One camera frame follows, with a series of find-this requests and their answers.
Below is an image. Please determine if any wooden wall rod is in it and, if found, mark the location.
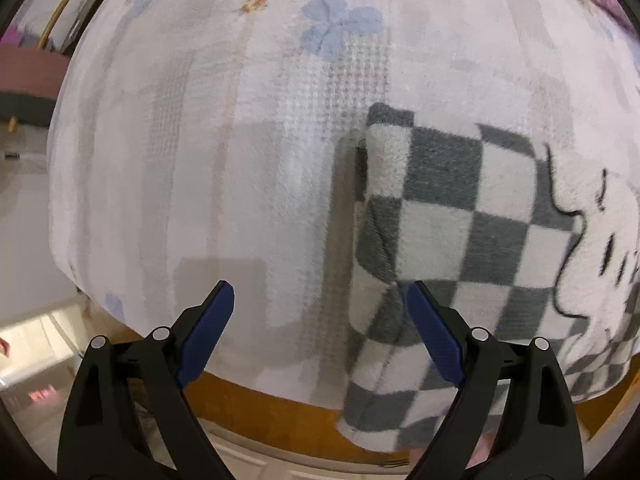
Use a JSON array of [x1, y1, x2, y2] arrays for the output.
[[40, 0, 103, 50]]

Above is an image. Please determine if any white floral bed sheet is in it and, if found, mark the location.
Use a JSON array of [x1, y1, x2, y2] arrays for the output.
[[47, 0, 640, 401]]

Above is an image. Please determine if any grey white checkered cardigan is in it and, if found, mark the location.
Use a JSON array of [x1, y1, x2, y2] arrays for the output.
[[336, 102, 640, 453]]

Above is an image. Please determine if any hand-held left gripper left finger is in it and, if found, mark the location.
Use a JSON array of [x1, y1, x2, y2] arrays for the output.
[[57, 280, 236, 480]]

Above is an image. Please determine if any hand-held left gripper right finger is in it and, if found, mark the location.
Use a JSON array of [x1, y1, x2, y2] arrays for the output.
[[406, 280, 586, 480]]

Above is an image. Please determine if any pink cloth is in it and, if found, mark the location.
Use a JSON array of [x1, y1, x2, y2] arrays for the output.
[[0, 26, 27, 49]]

